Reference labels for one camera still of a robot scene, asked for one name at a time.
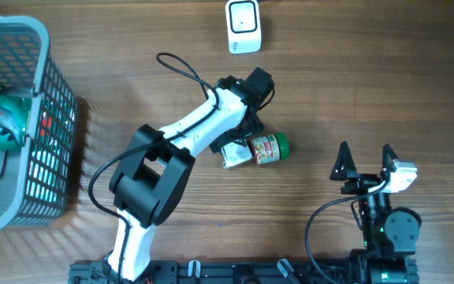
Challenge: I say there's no green gloves package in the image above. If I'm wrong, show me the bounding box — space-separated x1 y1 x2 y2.
0 93 32 151

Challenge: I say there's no white barcode scanner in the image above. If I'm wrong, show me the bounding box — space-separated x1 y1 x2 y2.
225 0 262 54

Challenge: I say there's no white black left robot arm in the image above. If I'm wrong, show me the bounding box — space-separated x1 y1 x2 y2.
106 70 274 283

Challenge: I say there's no grey plastic basket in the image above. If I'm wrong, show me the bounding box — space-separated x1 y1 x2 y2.
0 16 78 230

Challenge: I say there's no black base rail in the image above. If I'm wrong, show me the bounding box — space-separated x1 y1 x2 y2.
68 259 420 284

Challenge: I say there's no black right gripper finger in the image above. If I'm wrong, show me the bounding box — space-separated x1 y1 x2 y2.
329 141 357 181
381 144 398 173

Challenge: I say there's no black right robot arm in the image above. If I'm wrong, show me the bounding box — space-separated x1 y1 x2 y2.
330 141 422 283

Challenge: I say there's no green lid Knorr jar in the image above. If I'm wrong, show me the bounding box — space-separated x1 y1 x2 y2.
251 133 290 164

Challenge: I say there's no white small packet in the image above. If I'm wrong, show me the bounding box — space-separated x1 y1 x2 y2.
221 143 253 169

